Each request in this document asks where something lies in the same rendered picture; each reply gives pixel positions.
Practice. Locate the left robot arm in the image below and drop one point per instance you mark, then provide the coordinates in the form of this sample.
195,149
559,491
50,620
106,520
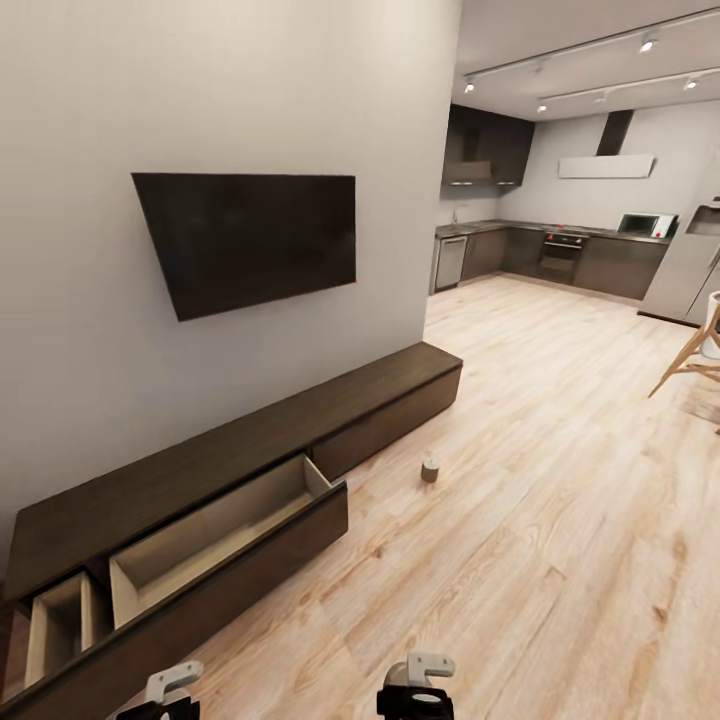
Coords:
154,706

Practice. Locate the microwave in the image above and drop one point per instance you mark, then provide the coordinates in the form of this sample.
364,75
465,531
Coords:
649,225

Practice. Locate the fridge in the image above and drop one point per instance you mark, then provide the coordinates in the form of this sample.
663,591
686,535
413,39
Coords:
690,270

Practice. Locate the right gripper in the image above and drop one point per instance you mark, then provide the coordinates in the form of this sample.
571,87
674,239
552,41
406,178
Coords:
391,700

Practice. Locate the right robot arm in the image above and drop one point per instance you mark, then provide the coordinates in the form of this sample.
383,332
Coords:
415,701

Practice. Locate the pillar candle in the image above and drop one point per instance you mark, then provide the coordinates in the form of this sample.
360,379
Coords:
430,469
176,695
398,675

